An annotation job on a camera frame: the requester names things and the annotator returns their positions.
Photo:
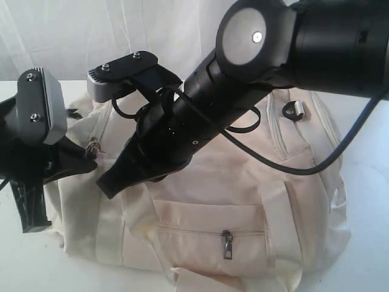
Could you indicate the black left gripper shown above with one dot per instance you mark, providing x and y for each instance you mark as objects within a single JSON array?
[{"x": 29, "y": 167}]

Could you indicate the white backdrop curtain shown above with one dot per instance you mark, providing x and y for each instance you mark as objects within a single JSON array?
[{"x": 72, "y": 37}]

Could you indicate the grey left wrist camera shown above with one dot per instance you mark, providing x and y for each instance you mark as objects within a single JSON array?
[{"x": 41, "y": 112}]

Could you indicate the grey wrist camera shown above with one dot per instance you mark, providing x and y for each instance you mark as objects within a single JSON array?
[
  {"x": 114, "y": 79},
  {"x": 41, "y": 112}
]

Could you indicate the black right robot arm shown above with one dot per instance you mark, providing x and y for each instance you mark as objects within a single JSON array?
[{"x": 340, "y": 47}]

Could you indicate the cream fabric duffel bag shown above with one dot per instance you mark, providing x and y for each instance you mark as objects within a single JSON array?
[{"x": 221, "y": 220}]

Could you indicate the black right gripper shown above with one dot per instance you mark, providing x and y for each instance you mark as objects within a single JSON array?
[{"x": 159, "y": 147}]

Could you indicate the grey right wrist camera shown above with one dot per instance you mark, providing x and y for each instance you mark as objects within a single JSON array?
[{"x": 114, "y": 79}]

